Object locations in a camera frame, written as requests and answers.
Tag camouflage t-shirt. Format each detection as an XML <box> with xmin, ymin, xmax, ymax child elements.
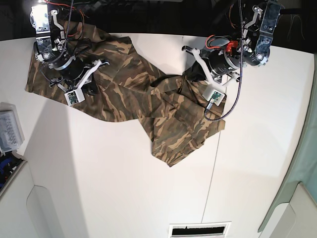
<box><xmin>24</xmin><ymin>21</ymin><xmax>227</xmax><ymax>168</ymax></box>

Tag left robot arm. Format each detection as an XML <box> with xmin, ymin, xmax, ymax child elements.
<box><xmin>199</xmin><ymin>0</ymin><xmax>282</xmax><ymax>83</ymax></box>

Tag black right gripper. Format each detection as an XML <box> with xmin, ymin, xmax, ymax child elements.
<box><xmin>49</xmin><ymin>57</ymin><xmax>98</xmax><ymax>96</ymax></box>

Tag clear plastic storage box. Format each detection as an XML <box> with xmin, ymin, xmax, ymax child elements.
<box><xmin>0</xmin><ymin>102</ymin><xmax>25</xmax><ymax>154</ymax></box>

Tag braided camera cable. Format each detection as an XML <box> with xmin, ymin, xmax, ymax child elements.
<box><xmin>204</xmin><ymin>0</ymin><xmax>245</xmax><ymax>121</ymax></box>
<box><xmin>39</xmin><ymin>0</ymin><xmax>75</xmax><ymax>87</ymax></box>

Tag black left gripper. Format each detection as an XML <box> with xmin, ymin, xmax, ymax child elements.
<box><xmin>184</xmin><ymin>46</ymin><xmax>241</xmax><ymax>83</ymax></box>

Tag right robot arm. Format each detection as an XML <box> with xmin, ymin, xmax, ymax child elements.
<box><xmin>30</xmin><ymin>0</ymin><xmax>94</xmax><ymax>91</ymax></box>

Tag blue items in bin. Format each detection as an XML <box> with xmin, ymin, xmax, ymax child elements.
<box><xmin>0</xmin><ymin>152</ymin><xmax>23</xmax><ymax>189</ymax></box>

